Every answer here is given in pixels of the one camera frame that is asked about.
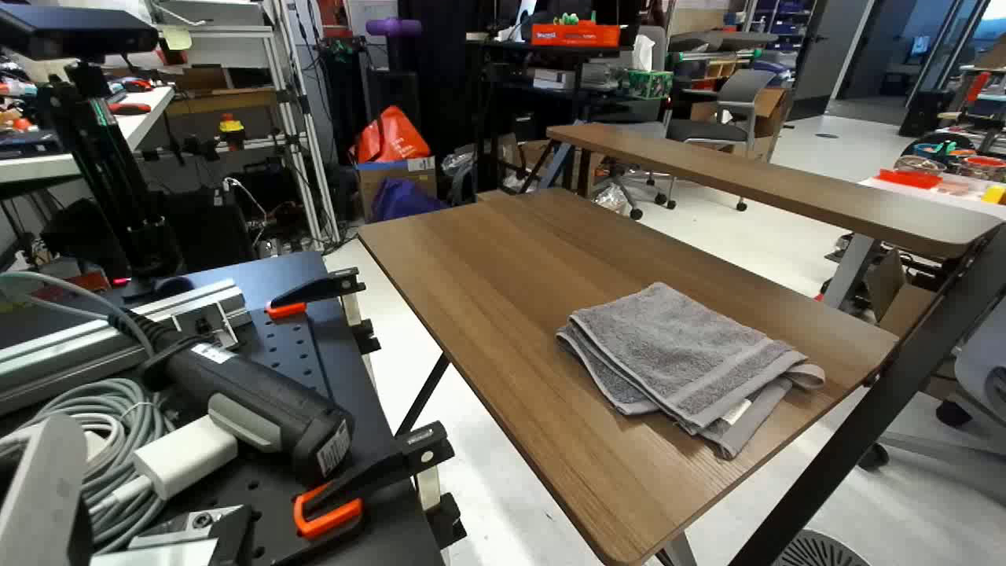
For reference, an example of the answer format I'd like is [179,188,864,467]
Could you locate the white power adapter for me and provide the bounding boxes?
[133,411,243,503]

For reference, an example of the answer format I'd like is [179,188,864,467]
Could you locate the small black orange clamp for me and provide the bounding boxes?
[262,263,367,328]

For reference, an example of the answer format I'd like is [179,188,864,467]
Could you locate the plain cardboard box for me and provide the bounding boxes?
[752,86,795,164]

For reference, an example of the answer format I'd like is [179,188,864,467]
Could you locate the grey shelf support leg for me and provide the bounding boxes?
[821,230,880,314]

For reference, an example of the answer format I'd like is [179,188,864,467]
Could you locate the black round fan base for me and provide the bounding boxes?
[769,527,873,566]

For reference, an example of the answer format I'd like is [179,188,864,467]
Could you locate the black camera tripod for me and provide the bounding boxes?
[38,58,184,283]

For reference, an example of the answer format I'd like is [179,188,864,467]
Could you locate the flat orange block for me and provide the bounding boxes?
[873,166,948,192]

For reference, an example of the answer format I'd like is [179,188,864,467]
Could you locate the grey folded towel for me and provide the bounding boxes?
[553,279,829,462]

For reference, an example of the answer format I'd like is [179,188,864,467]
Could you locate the thin black desk brace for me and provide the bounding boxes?
[392,352,457,440]

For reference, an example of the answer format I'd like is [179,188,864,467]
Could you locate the orange plastic bin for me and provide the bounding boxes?
[526,19,626,53]

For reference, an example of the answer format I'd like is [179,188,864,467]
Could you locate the black desk frame leg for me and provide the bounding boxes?
[728,223,1006,566]

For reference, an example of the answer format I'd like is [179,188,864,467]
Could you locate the purple bag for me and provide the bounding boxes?
[367,177,447,223]

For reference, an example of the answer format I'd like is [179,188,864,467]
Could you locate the black stereo camera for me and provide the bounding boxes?
[0,3,165,64]

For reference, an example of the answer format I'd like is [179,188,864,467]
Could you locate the black perforated mounting board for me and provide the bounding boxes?
[99,247,470,566]

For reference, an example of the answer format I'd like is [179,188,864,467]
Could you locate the orange bag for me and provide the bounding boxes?
[352,102,436,166]

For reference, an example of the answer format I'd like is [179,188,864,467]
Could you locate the white metal rack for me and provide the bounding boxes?
[155,0,347,251]

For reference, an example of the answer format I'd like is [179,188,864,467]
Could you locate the silver aluminium extrusion rail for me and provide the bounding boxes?
[0,274,256,417]

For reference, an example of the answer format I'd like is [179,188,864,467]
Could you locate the grey metal plate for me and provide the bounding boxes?
[0,411,93,566]

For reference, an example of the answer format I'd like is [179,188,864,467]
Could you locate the white workbench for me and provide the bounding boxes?
[0,80,179,188]

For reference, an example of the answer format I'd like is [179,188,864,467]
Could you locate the cardboard box with label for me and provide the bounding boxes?
[355,153,442,219]

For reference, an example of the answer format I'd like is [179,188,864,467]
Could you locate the large black orange clamp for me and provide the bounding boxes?
[289,417,460,544]

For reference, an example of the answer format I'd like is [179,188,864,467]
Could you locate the black grey handheld device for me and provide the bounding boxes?
[157,335,355,481]

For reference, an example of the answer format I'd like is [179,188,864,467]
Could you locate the grey office chair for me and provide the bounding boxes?
[605,66,780,218]

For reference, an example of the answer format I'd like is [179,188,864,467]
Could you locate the grey cable bundle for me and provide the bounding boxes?
[0,373,179,555]

